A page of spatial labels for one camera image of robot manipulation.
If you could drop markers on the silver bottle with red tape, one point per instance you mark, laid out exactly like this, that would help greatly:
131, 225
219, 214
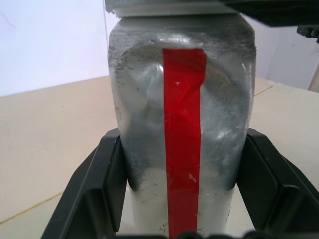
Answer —
144, 112

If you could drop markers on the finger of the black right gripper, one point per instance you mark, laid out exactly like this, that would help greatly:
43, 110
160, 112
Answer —
279, 12

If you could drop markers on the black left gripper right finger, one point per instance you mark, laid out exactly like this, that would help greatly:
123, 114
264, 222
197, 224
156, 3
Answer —
274, 184

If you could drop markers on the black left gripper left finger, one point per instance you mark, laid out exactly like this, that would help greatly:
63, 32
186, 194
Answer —
94, 189

